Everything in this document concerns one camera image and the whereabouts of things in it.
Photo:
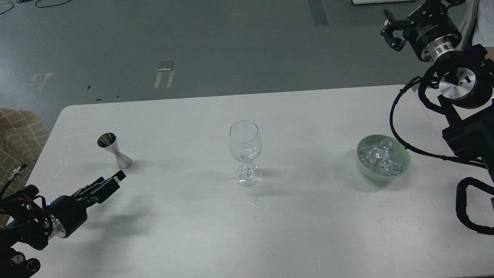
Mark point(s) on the pile of ice cubes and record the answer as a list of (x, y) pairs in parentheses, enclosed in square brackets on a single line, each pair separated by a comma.
[(379, 158)]

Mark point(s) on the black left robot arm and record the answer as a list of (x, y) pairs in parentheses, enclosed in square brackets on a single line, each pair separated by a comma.
[(35, 221)]

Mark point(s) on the person in white shirt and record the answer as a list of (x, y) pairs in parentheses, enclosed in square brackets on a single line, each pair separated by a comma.
[(484, 24)]

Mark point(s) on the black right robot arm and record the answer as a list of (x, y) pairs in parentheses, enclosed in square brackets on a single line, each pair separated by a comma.
[(458, 84)]

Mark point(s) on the green bowl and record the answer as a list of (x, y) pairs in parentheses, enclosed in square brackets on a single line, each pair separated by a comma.
[(398, 150)]

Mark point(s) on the clear wine glass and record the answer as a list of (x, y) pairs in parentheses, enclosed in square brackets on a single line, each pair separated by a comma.
[(245, 145)]

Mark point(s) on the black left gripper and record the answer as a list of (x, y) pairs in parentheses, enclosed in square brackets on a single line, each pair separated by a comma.
[(68, 213)]

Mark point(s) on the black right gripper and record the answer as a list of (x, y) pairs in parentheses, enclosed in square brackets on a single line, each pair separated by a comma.
[(425, 29)]

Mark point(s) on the steel double jigger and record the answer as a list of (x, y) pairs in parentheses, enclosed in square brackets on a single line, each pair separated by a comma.
[(108, 142)]

